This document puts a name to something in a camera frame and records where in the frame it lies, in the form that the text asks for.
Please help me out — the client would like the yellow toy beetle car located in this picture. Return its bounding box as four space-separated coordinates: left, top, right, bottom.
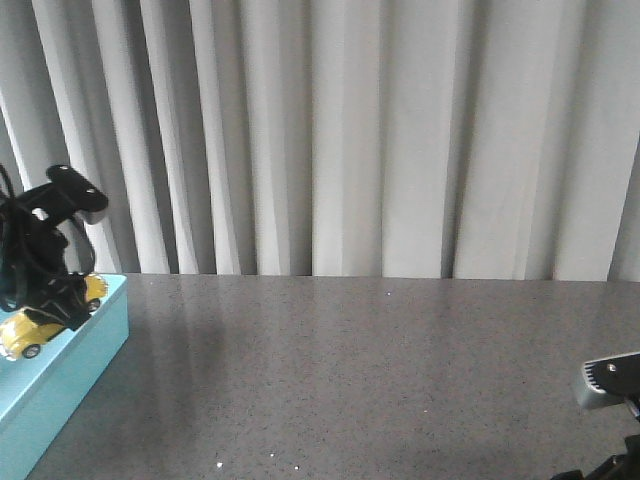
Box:
1 274 109 361

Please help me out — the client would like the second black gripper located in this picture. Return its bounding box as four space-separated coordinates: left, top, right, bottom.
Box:
1 164 109 331

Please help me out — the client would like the light blue box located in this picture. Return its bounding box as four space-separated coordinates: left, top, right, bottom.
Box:
1 274 129 479

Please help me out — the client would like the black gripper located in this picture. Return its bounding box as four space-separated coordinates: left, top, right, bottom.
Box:
551 435 639 480

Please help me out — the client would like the grey pleated curtain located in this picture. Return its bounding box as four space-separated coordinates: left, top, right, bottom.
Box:
1 1 639 281

